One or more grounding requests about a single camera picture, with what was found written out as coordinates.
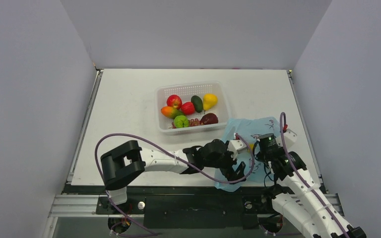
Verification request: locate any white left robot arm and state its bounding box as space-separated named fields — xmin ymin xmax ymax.
xmin=100 ymin=139 xmax=247 ymax=213

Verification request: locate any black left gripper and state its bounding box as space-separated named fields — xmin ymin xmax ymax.
xmin=203 ymin=146 xmax=246 ymax=183

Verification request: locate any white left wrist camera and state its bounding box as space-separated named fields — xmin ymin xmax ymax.
xmin=227 ymin=140 xmax=247 ymax=157

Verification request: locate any dark green fake avocado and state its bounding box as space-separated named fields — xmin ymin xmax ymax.
xmin=191 ymin=95 xmax=203 ymax=113

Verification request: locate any yellow fake pear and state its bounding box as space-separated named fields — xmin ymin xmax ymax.
xmin=203 ymin=94 xmax=218 ymax=111

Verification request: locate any red yellow fake apple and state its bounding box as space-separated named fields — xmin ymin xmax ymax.
xmin=166 ymin=95 xmax=182 ymax=110

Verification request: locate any left metal table rail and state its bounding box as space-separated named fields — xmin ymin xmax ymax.
xmin=65 ymin=69 xmax=104 ymax=184

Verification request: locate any light blue plastic bag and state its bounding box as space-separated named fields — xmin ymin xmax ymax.
xmin=214 ymin=117 xmax=281 ymax=193

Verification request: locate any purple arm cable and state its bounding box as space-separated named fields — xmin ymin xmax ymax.
xmin=94 ymin=133 xmax=255 ymax=238
xmin=279 ymin=112 xmax=352 ymax=238

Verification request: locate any dark red fake fruit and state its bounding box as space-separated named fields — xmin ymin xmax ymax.
xmin=200 ymin=113 xmax=219 ymax=125

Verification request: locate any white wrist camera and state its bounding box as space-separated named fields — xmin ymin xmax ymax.
xmin=276 ymin=129 xmax=297 ymax=148
xmin=227 ymin=140 xmax=247 ymax=157

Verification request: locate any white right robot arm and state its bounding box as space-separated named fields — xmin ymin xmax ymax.
xmin=254 ymin=133 xmax=366 ymax=238

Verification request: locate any red fake grape bunch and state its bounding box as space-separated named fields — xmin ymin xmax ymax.
xmin=172 ymin=119 xmax=200 ymax=128

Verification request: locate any metal table edge rail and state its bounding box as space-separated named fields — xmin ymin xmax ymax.
xmin=287 ymin=69 xmax=296 ymax=97

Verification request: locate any red fake strawberry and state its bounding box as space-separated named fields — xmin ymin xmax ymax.
xmin=181 ymin=102 xmax=195 ymax=115

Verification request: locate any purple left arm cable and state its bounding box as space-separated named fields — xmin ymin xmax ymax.
xmin=94 ymin=133 xmax=255 ymax=238

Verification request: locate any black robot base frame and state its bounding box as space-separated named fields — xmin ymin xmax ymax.
xmin=63 ymin=184 xmax=285 ymax=232

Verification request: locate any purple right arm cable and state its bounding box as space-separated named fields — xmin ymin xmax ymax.
xmin=279 ymin=112 xmax=352 ymax=238

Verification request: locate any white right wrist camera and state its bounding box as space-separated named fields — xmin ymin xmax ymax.
xmin=276 ymin=129 xmax=297 ymax=148

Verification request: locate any orange green fake mango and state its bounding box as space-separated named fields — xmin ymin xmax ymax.
xmin=160 ymin=106 xmax=185 ymax=119

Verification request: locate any green fake apple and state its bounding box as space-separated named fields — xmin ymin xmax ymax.
xmin=173 ymin=115 xmax=190 ymax=128

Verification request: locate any white perforated plastic basket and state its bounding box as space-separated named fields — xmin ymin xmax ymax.
xmin=155 ymin=81 xmax=231 ymax=134

